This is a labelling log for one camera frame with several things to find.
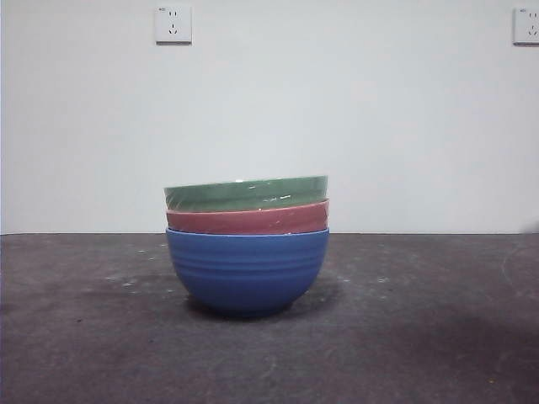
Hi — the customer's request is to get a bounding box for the white wall socket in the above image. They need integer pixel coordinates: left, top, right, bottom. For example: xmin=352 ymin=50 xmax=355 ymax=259
xmin=512 ymin=7 xmax=539 ymax=47
xmin=154 ymin=4 xmax=195 ymax=45

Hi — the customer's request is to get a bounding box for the blue ribbed bowl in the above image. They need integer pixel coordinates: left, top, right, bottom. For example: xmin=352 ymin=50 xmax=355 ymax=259
xmin=164 ymin=226 xmax=331 ymax=319

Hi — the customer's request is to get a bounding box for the red bowl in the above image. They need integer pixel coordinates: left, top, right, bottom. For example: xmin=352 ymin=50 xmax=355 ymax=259
xmin=165 ymin=198 xmax=331 ymax=236

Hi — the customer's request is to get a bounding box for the green bowl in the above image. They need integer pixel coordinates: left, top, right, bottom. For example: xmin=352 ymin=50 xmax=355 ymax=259
xmin=163 ymin=173 xmax=331 ymax=212

